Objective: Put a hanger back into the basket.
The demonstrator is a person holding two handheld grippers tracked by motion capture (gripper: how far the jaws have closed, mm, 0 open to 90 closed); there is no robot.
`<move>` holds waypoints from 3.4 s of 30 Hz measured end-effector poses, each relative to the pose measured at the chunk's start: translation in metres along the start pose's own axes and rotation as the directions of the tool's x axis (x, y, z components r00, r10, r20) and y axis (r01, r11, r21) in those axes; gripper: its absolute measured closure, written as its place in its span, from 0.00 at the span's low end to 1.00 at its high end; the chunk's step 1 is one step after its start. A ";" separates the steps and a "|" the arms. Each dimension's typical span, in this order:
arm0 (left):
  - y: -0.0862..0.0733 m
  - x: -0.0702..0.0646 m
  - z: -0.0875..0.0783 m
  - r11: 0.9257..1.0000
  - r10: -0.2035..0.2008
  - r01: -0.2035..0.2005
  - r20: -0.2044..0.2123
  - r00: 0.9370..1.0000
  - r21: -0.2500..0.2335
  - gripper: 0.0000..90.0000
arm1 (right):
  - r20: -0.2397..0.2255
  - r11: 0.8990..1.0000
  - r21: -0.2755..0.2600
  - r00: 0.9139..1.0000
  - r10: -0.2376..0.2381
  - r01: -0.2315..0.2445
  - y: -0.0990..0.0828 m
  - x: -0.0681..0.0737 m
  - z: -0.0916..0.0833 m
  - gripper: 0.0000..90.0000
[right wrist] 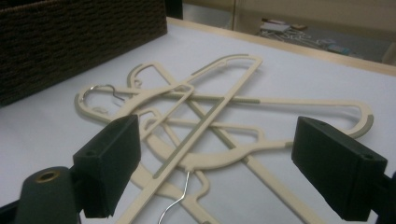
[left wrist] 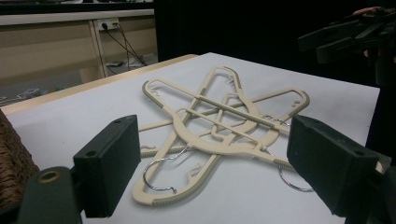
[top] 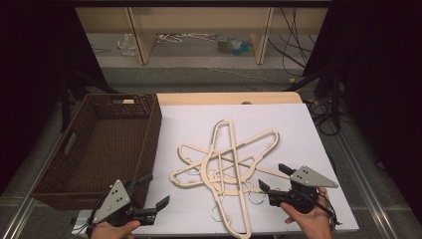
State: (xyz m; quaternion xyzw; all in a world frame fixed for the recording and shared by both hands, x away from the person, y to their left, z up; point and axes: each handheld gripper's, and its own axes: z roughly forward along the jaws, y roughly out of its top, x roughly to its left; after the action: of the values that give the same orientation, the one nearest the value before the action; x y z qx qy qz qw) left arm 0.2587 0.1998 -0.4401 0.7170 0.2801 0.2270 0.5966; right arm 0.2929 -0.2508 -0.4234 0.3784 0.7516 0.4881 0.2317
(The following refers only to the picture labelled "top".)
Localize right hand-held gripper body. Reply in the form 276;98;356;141
267;165;339;215

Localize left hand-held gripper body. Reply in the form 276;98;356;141
92;179;157;228

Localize brown wicker basket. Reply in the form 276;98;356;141
30;93;163;212

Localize pile of cream wooden hangers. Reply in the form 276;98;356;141
177;142;292;224

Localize person's left hand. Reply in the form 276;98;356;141
89;219;142;239

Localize person's right hand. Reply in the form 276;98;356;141
279;186;334;239

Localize white table cover board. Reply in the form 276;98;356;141
71;103;360;237

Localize black metal stand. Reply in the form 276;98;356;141
283;64;344;131
59;69;117;133

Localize black curtain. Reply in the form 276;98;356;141
0;0;107;197
303;0;422;217

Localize pile of colourful plastic toys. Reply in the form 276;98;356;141
216;35;256;57

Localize clear plastic bag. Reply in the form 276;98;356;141
116;33;138;57

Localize light wooden shelf unit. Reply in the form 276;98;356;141
75;6;329;66

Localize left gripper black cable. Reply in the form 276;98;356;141
71;188;112;237

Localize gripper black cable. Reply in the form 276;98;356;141
312;191;343;231
71;188;112;237

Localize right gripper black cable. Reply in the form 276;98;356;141
312;191;343;231

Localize aluminium floor rail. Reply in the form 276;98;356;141
0;131;68;239
330;128;401;239

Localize black floor cable bundle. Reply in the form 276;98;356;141
304;95;347;137

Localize white floor cable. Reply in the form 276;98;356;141
208;67;291;85

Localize hanging black cables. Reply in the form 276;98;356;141
268;6;320;78

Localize white wire hangers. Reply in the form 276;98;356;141
156;32;217;45

